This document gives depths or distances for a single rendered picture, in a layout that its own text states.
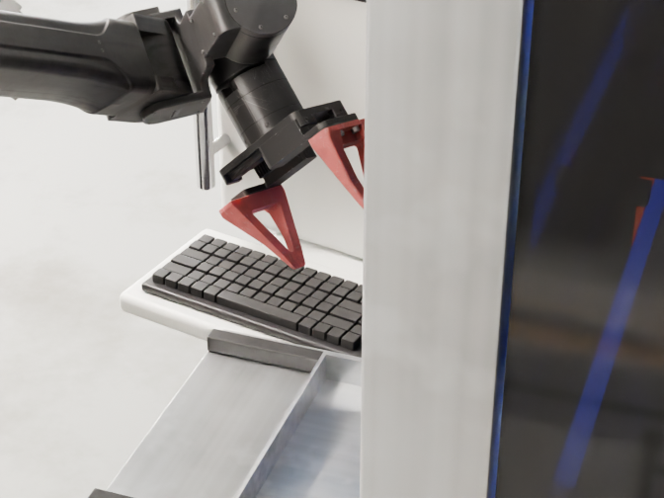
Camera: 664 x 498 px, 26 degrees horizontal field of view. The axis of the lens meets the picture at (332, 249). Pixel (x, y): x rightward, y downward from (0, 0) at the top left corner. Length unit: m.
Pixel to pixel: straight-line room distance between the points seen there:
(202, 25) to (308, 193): 0.80
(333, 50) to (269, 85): 0.63
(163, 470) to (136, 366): 1.65
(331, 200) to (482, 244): 1.28
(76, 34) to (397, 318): 0.49
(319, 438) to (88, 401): 1.57
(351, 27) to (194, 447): 0.57
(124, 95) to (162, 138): 2.88
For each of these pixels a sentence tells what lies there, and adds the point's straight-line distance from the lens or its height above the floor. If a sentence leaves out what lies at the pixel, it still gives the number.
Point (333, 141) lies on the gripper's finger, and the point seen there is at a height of 1.31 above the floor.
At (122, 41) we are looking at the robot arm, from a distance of 1.12.
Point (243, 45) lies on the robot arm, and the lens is 1.13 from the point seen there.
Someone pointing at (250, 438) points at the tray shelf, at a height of 0.88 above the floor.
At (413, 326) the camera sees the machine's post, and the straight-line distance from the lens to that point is 0.65.
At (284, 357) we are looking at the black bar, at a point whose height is 0.89.
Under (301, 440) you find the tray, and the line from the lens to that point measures 1.49.
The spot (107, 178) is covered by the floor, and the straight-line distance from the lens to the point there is 3.81.
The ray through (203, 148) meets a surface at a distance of 1.90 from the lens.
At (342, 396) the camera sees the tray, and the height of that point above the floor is 0.88.
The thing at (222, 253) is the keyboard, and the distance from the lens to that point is 1.89.
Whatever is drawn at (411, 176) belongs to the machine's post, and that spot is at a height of 1.53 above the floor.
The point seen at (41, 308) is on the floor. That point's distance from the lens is 3.32.
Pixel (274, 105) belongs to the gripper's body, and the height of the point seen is 1.32.
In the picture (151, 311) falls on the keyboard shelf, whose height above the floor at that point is 0.80.
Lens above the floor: 1.82
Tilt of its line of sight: 32 degrees down
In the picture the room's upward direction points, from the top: straight up
